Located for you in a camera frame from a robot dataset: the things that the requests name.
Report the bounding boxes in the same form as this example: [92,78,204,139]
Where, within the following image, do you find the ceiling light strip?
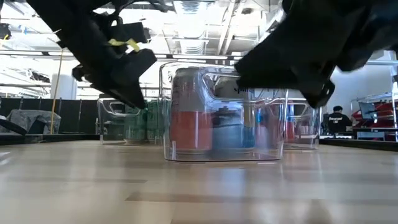
[154,54,229,60]

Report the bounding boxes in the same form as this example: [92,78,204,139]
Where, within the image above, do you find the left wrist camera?
[107,21,152,44]

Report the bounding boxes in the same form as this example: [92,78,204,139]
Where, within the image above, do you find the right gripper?
[234,0,374,109]

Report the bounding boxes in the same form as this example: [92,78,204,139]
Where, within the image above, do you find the grey cover sheet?
[6,109,62,135]

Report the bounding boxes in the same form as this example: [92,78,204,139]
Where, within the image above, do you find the equipment shelf rack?
[351,93,398,142]

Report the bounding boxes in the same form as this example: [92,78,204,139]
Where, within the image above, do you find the blue Spindrift lemon can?
[213,76,257,153]

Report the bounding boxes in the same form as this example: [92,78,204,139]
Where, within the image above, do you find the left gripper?
[58,12,158,110]

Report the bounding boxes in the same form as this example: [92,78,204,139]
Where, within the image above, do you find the yellow tape tag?
[108,37,141,53]

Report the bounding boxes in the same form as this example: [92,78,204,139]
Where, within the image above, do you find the person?
[326,105,354,135]

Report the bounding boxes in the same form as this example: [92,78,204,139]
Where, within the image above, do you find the clear plastic bin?
[159,61,289,162]
[98,98,170,146]
[284,98,322,151]

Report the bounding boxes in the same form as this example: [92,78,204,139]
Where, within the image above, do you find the orange Spindrift can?
[170,67,214,155]

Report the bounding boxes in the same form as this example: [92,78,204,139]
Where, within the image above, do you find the silver ribbed ceiling duct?
[172,0,208,55]

